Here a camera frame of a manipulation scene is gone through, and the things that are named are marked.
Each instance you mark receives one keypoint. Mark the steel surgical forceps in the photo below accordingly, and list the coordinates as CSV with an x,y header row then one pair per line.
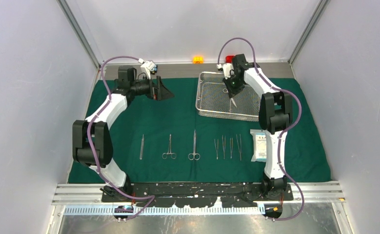
x,y
216,144

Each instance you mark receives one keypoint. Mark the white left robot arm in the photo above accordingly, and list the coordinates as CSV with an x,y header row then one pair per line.
x,y
91,140

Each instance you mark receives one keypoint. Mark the green surgical drape cloth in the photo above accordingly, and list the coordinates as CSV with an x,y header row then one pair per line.
x,y
305,158

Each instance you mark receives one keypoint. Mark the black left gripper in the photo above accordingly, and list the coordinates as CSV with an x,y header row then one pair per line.
x,y
163,93

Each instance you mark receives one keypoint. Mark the white sterile packet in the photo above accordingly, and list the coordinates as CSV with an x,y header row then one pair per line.
x,y
259,145

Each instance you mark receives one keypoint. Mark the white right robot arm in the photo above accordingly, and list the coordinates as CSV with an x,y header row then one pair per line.
x,y
275,116

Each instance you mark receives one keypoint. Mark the steel ring-handled hemostat clamp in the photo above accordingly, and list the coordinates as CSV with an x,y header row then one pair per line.
x,y
169,152

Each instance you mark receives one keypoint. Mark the metal mesh instrument tray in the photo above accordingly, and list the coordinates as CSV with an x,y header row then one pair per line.
x,y
213,101

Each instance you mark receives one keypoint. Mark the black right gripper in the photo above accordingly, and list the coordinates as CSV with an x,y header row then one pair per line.
x,y
231,91

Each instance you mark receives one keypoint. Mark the red toy block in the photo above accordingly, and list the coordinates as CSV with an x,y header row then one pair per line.
x,y
228,59

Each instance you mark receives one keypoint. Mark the steel needle holder clamp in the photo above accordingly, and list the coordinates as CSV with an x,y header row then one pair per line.
x,y
231,142

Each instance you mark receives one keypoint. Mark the long steel probe rod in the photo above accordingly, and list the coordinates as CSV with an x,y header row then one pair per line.
x,y
142,147

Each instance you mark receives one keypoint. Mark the small steel scissors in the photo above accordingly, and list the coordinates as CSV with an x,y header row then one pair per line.
x,y
232,99

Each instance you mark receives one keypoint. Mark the steel ring-handled scissors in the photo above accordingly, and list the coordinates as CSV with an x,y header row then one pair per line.
x,y
194,155

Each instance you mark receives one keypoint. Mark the yellow toy block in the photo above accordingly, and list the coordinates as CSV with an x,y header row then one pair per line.
x,y
198,60

